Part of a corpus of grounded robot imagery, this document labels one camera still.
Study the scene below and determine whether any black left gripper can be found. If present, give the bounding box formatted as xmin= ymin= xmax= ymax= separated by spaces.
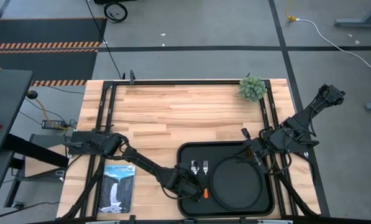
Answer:
xmin=165 ymin=167 xmax=205 ymax=202

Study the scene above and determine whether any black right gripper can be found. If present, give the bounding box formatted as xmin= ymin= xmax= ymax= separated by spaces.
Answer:
xmin=240 ymin=127 xmax=275 ymax=174

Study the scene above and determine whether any fork with orange handle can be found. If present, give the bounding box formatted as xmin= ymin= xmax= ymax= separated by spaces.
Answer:
xmin=202 ymin=160 xmax=209 ymax=200

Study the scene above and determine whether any black round plate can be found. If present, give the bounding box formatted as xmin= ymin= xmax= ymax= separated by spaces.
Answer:
xmin=209 ymin=155 xmax=264 ymax=212

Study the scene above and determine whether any black rectangular tray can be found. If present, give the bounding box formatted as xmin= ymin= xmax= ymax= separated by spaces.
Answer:
xmin=176 ymin=140 xmax=275 ymax=219

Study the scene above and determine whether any green artificial plant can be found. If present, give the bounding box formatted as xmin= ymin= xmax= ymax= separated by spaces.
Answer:
xmin=238 ymin=76 xmax=267 ymax=102

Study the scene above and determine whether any Yellowstone waterfall book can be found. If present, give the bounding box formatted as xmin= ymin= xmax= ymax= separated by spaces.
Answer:
xmin=97 ymin=164 xmax=137 ymax=214

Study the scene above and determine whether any black power adapter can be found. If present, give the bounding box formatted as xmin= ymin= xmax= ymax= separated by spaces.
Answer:
xmin=41 ymin=119 xmax=65 ymax=130

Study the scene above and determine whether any grey metal table leg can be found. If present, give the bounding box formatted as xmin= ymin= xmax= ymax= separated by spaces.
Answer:
xmin=334 ymin=2 xmax=371 ymax=29

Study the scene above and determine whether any dark grey side desk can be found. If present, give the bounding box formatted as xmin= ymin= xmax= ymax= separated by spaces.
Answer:
xmin=0 ymin=68 xmax=34 ymax=155

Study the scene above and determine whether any black hazard-striped floor mat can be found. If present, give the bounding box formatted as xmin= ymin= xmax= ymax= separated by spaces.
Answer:
xmin=0 ymin=17 xmax=108 ymax=87

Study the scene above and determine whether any black cable sleeve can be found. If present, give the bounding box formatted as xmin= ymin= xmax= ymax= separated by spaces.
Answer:
xmin=269 ymin=152 xmax=320 ymax=217
xmin=62 ymin=154 xmax=107 ymax=219

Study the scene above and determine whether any black metal table frame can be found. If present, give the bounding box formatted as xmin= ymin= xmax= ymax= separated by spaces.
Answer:
xmin=62 ymin=79 xmax=331 ymax=224

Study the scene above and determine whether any white floor cable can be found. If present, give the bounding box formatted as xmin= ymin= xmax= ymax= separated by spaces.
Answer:
xmin=296 ymin=18 xmax=371 ymax=70

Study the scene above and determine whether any yellow cable with plug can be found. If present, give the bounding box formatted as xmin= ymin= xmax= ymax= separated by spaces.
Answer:
xmin=285 ymin=0 xmax=298 ymax=22

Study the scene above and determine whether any long black floor cable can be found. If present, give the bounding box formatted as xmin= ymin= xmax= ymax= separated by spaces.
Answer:
xmin=85 ymin=0 xmax=124 ymax=80

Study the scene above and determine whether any coiled black cable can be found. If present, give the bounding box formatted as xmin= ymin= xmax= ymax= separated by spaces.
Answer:
xmin=103 ymin=1 xmax=129 ymax=24

